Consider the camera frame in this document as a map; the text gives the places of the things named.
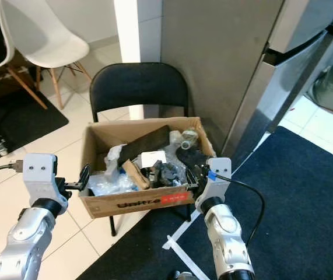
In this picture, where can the black floor mat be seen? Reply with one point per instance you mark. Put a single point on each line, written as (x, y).
(26, 116)

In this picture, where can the black folding chair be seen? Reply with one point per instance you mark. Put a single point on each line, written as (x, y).
(138, 84)

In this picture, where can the black crumpled trash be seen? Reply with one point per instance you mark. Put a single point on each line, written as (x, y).
(169, 174)

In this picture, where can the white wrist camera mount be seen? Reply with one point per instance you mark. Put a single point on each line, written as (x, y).
(216, 189)
(39, 170)

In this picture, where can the dark blue carpet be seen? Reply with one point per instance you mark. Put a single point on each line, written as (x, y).
(300, 204)

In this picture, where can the small black floor object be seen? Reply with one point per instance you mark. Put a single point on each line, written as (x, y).
(0, 146)

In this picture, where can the clear plastic bottle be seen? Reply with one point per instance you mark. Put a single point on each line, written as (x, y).
(188, 139)

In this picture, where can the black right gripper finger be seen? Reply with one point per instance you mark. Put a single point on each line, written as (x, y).
(190, 179)

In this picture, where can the white paper sheet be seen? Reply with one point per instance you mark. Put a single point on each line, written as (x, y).
(153, 158)

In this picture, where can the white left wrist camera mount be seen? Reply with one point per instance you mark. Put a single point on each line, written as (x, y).
(39, 170)

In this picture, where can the white floor tape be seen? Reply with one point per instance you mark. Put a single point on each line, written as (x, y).
(175, 233)

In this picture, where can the grey steel refrigerator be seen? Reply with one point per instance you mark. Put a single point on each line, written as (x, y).
(218, 58)

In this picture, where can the brown cardboard box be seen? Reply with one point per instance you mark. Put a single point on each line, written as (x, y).
(143, 203)

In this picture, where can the blue tape piece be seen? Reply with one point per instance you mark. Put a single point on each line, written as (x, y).
(211, 175)

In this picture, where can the black wooden plank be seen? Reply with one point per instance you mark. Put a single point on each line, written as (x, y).
(146, 144)

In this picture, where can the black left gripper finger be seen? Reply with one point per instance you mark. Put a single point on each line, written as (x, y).
(85, 177)

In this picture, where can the white shell chair wooden legs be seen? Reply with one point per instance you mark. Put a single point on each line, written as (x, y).
(44, 35)
(9, 58)

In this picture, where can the light wooden block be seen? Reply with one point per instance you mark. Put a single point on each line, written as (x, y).
(136, 174)

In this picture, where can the black flat trash piece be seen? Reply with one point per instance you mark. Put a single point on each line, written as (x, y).
(192, 156)

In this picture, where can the white crumpled paper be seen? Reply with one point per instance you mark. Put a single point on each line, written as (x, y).
(115, 156)

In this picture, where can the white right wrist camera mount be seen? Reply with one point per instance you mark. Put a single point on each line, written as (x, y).
(216, 189)

